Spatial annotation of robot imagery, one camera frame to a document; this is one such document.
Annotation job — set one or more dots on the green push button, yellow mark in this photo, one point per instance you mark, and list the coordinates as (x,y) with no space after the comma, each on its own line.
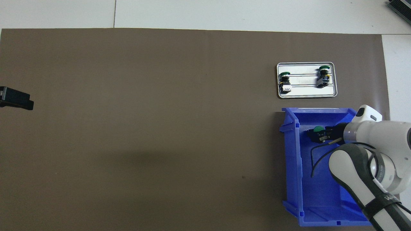
(322,80)

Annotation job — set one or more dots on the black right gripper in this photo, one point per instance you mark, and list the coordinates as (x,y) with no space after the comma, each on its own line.
(339,133)

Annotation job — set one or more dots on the dark grey device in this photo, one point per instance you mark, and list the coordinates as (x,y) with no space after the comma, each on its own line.
(401,8)

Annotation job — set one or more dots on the silver metal tray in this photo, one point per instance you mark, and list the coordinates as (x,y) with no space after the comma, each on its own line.
(305,91)

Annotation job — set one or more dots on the blue plastic storage bin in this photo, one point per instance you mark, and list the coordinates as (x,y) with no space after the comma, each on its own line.
(321,192)

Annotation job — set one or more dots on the green push button, white block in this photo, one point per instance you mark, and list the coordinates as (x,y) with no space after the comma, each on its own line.
(285,81)

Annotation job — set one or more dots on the brown table mat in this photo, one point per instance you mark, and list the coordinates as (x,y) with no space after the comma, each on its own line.
(160,160)

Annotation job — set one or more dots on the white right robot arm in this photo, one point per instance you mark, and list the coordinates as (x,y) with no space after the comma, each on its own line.
(379,134)

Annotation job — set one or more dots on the green push button switch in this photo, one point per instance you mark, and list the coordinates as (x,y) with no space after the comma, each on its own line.
(318,129)

